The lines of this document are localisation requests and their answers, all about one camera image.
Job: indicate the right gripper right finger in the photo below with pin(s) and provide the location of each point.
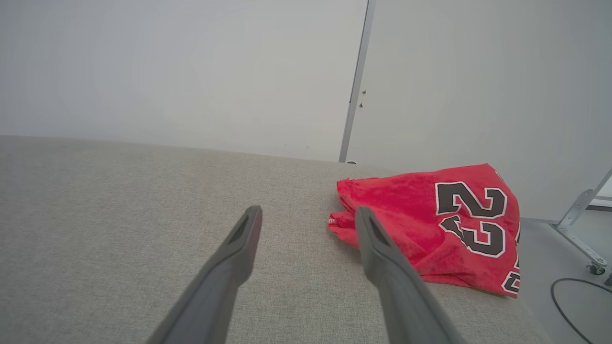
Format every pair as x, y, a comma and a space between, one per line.
397, 296

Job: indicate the red and white jersey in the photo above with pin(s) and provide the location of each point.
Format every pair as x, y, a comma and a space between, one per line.
416, 205

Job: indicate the grey metal stand frame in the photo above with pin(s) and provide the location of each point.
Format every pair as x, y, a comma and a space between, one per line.
576, 210

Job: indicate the grey wall panel post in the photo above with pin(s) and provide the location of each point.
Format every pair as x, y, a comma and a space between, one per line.
357, 81

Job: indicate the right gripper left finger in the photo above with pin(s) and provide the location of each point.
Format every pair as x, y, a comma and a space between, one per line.
224, 286

